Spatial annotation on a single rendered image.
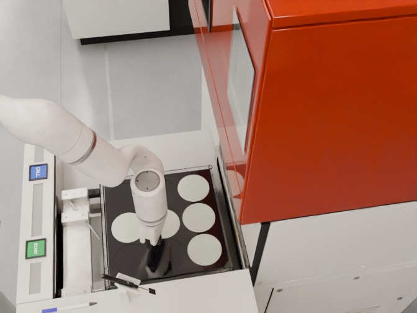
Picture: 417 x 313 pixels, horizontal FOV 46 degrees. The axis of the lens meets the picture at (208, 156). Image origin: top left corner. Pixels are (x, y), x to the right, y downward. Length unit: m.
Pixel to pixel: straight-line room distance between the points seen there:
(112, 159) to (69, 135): 0.13
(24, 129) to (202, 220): 0.70
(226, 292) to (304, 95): 0.70
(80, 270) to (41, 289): 0.14
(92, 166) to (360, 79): 0.58
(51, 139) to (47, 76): 2.28
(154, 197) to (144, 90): 1.94
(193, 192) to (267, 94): 0.83
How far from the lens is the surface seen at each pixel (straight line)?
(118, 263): 1.49
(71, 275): 1.52
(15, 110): 1.02
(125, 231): 1.53
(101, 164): 1.10
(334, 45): 0.77
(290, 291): 1.65
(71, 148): 1.05
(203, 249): 1.49
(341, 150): 1.00
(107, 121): 2.97
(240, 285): 1.38
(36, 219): 1.54
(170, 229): 1.52
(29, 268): 1.47
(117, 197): 1.59
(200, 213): 1.55
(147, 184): 1.21
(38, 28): 3.65
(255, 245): 1.27
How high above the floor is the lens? 2.25
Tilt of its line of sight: 54 degrees down
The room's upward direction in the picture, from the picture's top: 2 degrees clockwise
